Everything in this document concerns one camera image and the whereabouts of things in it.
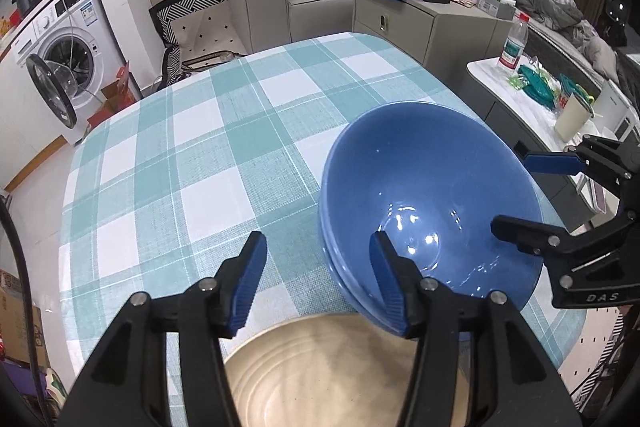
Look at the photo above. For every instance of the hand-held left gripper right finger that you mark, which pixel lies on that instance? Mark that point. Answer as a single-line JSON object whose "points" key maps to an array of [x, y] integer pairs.
{"points": [[390, 287]]}

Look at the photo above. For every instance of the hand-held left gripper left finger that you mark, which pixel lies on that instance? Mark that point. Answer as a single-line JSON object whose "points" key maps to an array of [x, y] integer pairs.
{"points": [[247, 287]]}

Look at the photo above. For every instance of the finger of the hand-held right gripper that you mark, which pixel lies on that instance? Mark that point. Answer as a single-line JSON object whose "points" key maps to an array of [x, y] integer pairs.
{"points": [[530, 237], [550, 164]]}

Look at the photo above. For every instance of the cream plate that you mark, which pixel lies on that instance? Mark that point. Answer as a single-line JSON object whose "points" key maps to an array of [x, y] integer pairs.
{"points": [[325, 377]]}

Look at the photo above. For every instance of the cream cup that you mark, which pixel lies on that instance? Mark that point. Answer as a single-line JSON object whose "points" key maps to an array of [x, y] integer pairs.
{"points": [[572, 119]]}

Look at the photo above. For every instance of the white dotted floor mat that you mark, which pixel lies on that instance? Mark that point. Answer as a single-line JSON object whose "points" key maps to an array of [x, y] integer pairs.
{"points": [[595, 347]]}

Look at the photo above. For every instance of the teal lid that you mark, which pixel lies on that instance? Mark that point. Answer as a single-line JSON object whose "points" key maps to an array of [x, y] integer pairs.
{"points": [[537, 84], [575, 89]]}

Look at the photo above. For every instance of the white kettle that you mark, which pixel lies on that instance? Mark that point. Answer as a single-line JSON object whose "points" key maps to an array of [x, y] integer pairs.
{"points": [[612, 102]]}

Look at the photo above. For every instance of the small white table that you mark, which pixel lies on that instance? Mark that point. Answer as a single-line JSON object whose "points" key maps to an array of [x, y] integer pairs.
{"points": [[487, 69]]}

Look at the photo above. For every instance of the plastic water bottle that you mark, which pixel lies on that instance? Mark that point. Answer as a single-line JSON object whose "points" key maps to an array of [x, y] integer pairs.
{"points": [[512, 49]]}

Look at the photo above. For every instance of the bed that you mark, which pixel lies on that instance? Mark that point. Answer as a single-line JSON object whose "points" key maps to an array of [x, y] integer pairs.
{"points": [[555, 42]]}

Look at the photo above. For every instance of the grey pillow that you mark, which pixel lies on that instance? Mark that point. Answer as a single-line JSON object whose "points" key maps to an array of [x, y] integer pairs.
{"points": [[605, 52]]}

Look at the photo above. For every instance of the black device with lights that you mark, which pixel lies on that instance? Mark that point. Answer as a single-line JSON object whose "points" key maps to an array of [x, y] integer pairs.
{"points": [[615, 19]]}

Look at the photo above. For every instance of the tissue box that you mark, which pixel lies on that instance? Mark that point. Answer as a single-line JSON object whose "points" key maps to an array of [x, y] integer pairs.
{"points": [[492, 4]]}

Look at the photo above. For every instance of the beige cabinet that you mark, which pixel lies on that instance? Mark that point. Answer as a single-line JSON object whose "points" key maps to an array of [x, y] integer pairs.
{"points": [[425, 32]]}

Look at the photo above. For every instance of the brown cardboard box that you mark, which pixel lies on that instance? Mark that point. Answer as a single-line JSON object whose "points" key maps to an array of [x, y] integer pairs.
{"points": [[20, 322]]}

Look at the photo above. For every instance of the red cardboard box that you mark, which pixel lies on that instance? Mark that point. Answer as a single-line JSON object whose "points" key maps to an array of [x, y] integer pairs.
{"points": [[117, 97]]}

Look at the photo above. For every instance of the clear black-trimmed bag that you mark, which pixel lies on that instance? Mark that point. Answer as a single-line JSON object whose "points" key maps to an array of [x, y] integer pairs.
{"points": [[210, 59]]}

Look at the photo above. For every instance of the purple bag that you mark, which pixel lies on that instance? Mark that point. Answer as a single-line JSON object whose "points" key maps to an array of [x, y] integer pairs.
{"points": [[20, 382]]}

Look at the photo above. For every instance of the white kitchen base cabinet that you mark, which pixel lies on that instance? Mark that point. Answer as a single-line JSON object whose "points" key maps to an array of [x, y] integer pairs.
{"points": [[20, 117]]}

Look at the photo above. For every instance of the white washing machine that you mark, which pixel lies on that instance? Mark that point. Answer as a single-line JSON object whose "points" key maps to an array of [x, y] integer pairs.
{"points": [[75, 32]]}

